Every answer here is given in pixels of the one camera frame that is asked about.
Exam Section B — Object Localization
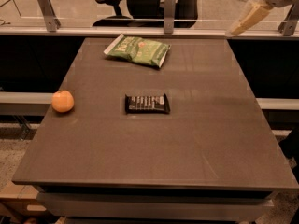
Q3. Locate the right metal bracket post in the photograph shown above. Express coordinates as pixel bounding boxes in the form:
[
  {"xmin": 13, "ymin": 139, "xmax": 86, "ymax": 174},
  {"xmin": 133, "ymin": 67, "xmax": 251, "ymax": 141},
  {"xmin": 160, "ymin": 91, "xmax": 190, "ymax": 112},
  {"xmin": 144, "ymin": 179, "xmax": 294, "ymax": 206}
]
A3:
[{"xmin": 278, "ymin": 3, "xmax": 299, "ymax": 36}]

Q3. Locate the black office chair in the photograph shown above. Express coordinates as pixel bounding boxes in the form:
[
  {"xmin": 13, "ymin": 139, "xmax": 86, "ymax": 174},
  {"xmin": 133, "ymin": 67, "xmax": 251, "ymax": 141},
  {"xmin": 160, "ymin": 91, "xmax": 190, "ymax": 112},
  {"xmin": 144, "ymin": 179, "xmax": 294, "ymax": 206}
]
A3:
[{"xmin": 93, "ymin": 0, "xmax": 198, "ymax": 28}]

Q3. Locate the orange fruit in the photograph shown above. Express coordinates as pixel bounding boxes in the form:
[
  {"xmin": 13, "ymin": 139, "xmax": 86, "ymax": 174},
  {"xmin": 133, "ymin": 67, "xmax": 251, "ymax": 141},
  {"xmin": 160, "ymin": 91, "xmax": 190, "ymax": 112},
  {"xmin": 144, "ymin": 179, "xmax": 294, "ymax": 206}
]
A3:
[{"xmin": 51, "ymin": 91, "xmax": 75, "ymax": 113}]

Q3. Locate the green jalapeno chip bag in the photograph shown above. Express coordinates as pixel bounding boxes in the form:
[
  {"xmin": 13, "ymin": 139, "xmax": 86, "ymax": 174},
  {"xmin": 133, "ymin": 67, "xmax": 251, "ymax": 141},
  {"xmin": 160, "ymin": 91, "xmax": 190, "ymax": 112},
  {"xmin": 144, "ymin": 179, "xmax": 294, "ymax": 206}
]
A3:
[{"xmin": 104, "ymin": 35, "xmax": 170, "ymax": 68}]

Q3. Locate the black candy bar wrapper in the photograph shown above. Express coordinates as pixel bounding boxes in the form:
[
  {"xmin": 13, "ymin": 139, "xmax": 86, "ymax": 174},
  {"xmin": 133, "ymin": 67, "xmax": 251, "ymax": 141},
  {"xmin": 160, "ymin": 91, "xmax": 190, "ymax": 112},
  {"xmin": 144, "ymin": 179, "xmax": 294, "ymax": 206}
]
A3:
[{"xmin": 125, "ymin": 94, "xmax": 170, "ymax": 114}]

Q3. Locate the middle metal bracket post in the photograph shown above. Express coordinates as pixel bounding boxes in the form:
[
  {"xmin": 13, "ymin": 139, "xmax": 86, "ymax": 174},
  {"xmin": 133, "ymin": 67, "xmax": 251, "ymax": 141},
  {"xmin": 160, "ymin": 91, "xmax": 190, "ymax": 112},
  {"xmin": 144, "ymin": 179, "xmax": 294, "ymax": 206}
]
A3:
[{"xmin": 164, "ymin": 0, "xmax": 176, "ymax": 35}]

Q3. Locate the metal bracket post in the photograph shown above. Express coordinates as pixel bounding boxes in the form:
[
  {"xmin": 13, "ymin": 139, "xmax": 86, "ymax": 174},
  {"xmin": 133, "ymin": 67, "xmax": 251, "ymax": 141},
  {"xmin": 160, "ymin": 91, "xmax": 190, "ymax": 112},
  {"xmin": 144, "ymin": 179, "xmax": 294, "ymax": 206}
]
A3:
[
  {"xmin": 164, "ymin": 0, "xmax": 176, "ymax": 35},
  {"xmin": 37, "ymin": 0, "xmax": 61, "ymax": 32},
  {"xmin": 278, "ymin": 3, "xmax": 299, "ymax": 36}
]

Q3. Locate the left metal bracket post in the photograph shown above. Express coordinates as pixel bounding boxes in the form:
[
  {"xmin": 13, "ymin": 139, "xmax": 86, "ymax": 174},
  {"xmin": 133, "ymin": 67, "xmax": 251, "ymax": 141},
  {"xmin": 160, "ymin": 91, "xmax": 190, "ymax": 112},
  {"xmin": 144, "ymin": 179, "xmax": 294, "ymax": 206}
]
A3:
[{"xmin": 37, "ymin": 0, "xmax": 61, "ymax": 32}]

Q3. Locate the cardboard box under table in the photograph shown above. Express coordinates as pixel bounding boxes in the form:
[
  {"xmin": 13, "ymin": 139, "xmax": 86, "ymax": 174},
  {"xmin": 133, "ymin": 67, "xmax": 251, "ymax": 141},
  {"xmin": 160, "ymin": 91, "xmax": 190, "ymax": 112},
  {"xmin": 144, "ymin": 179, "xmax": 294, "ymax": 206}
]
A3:
[{"xmin": 0, "ymin": 181, "xmax": 55, "ymax": 224}]

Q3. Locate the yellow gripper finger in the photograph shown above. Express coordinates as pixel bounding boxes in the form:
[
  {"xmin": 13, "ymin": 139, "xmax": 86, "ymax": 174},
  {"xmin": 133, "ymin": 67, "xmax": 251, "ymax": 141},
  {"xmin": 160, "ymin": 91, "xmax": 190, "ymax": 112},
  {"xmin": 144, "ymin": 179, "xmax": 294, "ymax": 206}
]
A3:
[{"xmin": 229, "ymin": 0, "xmax": 273, "ymax": 35}]

